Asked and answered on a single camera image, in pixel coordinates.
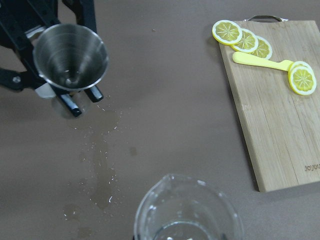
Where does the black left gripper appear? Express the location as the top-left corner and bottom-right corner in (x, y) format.
(0, 0), (104, 117)

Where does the steel jigger shaker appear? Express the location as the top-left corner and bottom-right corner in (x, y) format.
(32, 23), (109, 101)

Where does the clear glass measuring cup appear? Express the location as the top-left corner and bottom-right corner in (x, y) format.
(133, 174), (245, 240)

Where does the lemon slice outer left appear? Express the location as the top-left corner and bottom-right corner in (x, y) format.
(211, 19), (243, 46)

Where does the yellow plastic knife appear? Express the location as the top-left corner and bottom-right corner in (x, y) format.
(232, 51), (294, 72)

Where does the lemon slice middle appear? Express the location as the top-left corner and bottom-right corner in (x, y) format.
(231, 28), (259, 54)

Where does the lemon slice inner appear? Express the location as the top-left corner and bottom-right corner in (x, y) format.
(250, 36), (273, 60)

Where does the bamboo cutting board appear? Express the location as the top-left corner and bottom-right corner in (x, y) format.
(220, 20), (320, 192)

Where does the lemon slice on knife tip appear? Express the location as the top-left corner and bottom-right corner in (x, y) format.
(288, 61), (317, 96)

